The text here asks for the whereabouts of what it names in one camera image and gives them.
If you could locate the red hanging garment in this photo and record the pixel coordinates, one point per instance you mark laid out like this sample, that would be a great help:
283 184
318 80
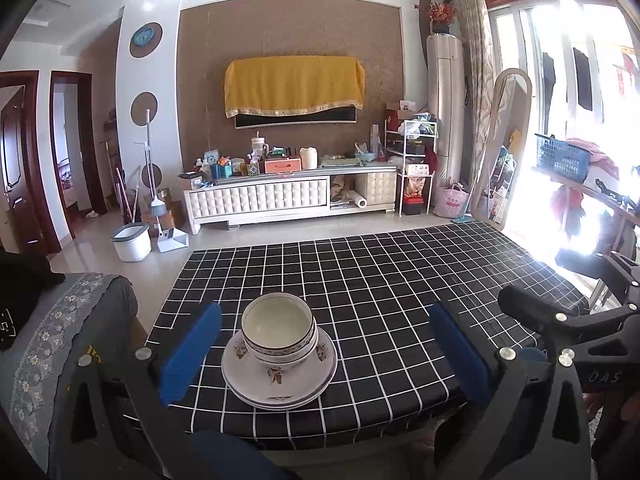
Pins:
562 202

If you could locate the round teal wall clock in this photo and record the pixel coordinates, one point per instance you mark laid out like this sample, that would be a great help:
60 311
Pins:
144 37

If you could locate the blue and white bowl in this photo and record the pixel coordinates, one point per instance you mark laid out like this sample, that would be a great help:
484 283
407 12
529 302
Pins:
282 364

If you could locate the white tufted television cabinet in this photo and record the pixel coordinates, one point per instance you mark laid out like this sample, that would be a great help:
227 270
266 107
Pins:
260 197

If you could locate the dark red wooden door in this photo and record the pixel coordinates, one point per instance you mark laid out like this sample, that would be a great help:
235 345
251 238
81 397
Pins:
12 160

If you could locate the black checked tablecloth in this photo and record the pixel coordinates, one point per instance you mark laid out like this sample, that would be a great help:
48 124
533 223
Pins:
375 285

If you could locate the green folded mat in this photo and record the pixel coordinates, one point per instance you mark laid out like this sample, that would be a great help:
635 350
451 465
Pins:
340 161

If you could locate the white mop bucket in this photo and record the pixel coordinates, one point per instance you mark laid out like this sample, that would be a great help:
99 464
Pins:
131 247

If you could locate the arched standing mirror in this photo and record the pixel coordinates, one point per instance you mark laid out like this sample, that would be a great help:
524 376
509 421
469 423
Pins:
505 125

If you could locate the white plastic bag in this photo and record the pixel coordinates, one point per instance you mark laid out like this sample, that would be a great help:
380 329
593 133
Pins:
412 129

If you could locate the round brown wall disc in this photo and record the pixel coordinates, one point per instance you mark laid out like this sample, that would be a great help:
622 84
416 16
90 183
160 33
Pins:
155 172
140 105

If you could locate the grey lace sofa cover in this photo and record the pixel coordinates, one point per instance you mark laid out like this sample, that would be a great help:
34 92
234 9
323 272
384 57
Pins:
75 320

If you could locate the floral print deep plate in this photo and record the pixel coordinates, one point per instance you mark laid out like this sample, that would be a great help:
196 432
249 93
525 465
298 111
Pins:
230 365

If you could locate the yellow television cover cloth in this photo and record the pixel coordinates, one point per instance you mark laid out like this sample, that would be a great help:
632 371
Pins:
295 85

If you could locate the cardboard box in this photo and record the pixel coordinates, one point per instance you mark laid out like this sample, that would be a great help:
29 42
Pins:
172 212

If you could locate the white paper roll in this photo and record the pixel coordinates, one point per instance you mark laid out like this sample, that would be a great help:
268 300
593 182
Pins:
360 202

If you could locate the patterned rim bowl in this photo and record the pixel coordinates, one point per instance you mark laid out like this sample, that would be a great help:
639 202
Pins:
275 325

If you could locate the grey broom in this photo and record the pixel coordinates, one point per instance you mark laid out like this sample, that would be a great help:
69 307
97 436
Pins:
157 205

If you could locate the white metal shelf rack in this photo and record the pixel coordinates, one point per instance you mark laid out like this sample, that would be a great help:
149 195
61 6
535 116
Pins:
395 152

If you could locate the dark red door frame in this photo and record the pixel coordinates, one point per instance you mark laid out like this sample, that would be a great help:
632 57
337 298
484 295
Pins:
92 160

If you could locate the pink bag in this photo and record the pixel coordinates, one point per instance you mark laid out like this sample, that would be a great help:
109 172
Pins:
452 202

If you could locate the red flower arrangement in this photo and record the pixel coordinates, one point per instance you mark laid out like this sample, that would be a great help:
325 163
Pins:
442 12

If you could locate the black jacket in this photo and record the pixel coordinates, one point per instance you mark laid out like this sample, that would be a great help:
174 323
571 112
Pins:
25 285

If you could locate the orange storage box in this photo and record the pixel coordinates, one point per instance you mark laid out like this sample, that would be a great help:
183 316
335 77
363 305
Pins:
282 166

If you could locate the white plastic jug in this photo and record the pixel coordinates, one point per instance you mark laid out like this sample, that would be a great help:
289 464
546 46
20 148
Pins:
308 159

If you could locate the dark garment on clothesline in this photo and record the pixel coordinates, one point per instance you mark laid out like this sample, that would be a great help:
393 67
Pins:
548 77
582 80

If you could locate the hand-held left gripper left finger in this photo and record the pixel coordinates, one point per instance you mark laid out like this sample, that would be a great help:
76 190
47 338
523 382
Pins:
192 350

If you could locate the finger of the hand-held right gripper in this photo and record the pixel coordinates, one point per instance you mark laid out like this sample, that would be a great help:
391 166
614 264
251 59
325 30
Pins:
590 265
525 305

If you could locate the blue plastic basket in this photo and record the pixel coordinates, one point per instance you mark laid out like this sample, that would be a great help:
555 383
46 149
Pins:
562 157

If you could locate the white tumbler with straw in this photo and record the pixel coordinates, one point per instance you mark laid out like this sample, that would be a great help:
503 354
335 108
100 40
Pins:
259 149

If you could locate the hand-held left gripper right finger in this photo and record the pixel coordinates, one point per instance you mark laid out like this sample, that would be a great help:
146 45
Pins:
457 355

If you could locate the patterned beige curtain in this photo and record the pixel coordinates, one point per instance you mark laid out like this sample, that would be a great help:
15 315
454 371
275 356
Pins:
472 60

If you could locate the black television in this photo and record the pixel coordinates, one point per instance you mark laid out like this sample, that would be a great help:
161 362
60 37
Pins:
295 120

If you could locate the white tower air conditioner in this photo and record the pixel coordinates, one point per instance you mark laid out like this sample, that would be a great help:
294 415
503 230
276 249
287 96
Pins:
445 110

